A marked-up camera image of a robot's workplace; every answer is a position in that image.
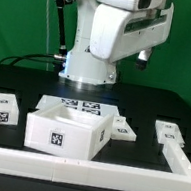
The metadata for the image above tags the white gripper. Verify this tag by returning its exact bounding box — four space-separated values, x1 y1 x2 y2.
89 4 174 63

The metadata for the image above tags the white cabinet body box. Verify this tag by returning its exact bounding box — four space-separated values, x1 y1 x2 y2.
24 104 114 160

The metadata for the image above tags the white cabinet top block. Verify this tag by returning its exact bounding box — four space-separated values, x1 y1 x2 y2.
0 93 19 126

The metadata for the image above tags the white U-shaped fence frame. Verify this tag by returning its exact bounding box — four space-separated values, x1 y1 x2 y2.
0 140 191 191

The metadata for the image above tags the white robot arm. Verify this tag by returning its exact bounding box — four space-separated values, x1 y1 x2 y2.
59 0 174 86

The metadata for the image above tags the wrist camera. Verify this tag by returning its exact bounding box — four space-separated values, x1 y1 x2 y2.
136 48 152 70

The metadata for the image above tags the black cable bundle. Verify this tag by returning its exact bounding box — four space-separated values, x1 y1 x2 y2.
0 45 68 76

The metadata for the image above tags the white tag base sheet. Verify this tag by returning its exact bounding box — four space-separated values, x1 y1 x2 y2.
37 95 120 116

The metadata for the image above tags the white cabinet door panel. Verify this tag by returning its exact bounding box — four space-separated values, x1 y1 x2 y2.
155 120 185 147
111 116 137 142

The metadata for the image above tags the white thin cable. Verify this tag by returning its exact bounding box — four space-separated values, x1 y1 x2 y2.
32 0 63 72

